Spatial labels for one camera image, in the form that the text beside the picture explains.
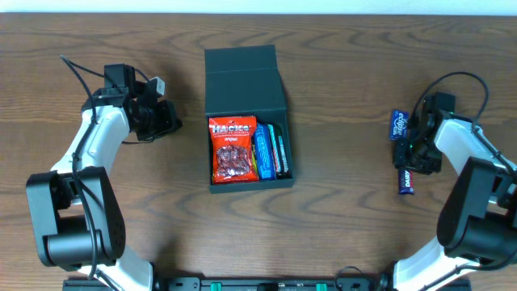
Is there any blue Eclipse mint pack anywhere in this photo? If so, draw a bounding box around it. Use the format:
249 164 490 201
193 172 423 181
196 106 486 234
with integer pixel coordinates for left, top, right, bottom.
389 109 410 141

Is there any yellow snack bag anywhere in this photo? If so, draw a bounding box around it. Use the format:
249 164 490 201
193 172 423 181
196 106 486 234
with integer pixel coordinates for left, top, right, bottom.
251 143 260 180

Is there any blue cookie pack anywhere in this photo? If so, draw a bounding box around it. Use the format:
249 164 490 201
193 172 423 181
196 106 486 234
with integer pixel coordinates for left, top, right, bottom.
254 123 276 180

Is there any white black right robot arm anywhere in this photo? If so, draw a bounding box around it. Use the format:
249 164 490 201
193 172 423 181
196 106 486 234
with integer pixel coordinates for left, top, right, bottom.
384 112 516 290

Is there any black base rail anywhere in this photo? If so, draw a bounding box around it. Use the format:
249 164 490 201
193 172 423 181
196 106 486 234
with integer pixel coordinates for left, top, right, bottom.
62 276 472 291

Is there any black box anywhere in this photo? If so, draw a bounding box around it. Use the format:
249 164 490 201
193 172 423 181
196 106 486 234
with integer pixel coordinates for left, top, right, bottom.
204 44 296 194

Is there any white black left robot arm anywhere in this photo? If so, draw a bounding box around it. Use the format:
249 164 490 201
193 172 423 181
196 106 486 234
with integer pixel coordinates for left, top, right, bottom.
26 79 181 290

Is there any green white candy bar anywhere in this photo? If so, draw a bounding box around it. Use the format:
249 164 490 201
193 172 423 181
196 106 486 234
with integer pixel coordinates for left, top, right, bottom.
267 124 291 179

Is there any purple Dairy Milk bar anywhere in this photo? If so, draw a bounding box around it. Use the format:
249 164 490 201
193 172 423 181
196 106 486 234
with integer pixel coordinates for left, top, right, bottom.
398 168 414 195

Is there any red candy bag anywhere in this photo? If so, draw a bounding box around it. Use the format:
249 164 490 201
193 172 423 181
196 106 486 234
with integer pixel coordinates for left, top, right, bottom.
208 116 259 184

